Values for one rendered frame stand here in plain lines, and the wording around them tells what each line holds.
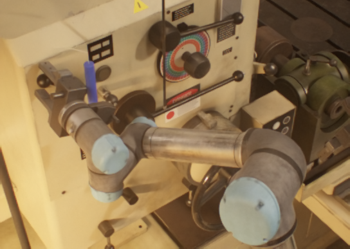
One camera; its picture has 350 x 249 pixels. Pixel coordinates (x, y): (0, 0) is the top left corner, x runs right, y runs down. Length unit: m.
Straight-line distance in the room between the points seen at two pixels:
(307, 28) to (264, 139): 1.89
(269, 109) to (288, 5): 1.18
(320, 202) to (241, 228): 1.60
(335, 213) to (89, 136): 1.57
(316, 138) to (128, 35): 0.99
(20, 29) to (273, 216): 0.77
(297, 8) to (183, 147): 1.95
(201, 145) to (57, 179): 0.59
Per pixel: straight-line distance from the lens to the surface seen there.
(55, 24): 1.67
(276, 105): 2.26
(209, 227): 2.10
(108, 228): 2.15
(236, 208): 1.25
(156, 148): 1.52
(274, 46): 2.59
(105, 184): 1.50
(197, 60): 1.83
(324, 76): 2.48
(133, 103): 1.86
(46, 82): 1.62
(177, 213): 2.86
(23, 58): 1.63
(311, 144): 2.51
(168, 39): 1.74
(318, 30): 3.21
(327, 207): 2.84
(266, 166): 1.28
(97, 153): 1.41
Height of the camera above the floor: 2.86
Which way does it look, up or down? 44 degrees down
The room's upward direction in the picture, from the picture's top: straight up
